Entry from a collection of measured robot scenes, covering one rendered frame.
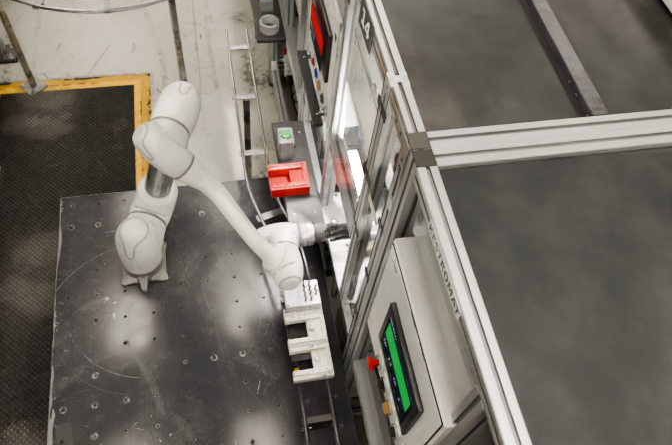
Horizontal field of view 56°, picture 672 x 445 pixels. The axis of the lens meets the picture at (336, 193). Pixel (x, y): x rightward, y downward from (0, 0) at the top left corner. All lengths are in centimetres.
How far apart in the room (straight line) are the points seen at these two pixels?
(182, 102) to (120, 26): 261
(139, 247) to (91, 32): 244
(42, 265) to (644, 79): 291
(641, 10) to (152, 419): 201
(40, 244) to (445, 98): 265
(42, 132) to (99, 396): 201
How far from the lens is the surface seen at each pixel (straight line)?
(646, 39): 181
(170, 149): 200
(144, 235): 246
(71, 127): 409
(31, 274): 359
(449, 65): 152
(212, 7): 474
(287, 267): 213
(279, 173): 258
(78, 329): 264
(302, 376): 226
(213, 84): 420
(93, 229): 283
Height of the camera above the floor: 303
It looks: 55 degrees down
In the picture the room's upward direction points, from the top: 9 degrees clockwise
